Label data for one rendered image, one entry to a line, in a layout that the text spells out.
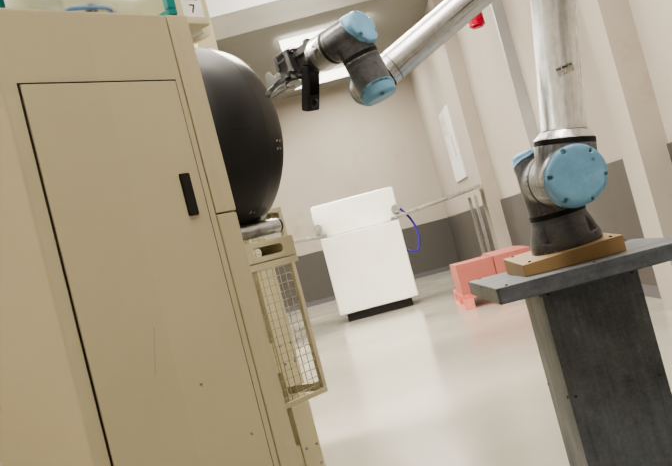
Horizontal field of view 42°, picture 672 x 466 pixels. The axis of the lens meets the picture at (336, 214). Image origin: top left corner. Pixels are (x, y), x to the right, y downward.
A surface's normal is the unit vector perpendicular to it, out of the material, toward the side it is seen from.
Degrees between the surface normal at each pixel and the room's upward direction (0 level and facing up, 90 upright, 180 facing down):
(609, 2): 90
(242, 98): 77
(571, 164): 98
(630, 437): 90
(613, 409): 90
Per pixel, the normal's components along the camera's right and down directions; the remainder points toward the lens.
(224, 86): 0.59, -0.54
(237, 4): -0.02, -0.04
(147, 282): 0.72, -0.22
